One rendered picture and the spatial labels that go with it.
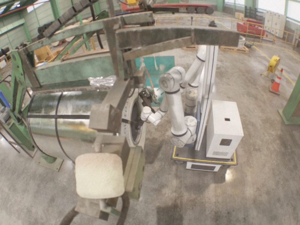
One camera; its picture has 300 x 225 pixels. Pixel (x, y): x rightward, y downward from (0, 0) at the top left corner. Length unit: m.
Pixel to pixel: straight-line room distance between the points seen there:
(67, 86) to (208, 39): 0.70
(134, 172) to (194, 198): 1.67
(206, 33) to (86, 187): 0.57
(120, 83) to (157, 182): 1.77
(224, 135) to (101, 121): 1.38
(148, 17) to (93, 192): 0.54
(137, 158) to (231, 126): 1.33
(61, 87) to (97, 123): 0.50
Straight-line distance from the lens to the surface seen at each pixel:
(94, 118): 0.42
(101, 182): 0.30
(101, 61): 0.64
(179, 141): 1.35
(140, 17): 0.56
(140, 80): 0.64
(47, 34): 0.77
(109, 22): 0.56
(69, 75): 0.77
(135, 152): 0.54
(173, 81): 1.02
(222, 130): 1.63
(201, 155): 2.01
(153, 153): 2.38
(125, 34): 0.50
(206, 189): 2.18
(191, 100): 1.84
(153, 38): 0.51
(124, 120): 1.25
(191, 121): 1.48
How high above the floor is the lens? 2.03
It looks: 43 degrees down
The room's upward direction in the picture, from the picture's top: 9 degrees counter-clockwise
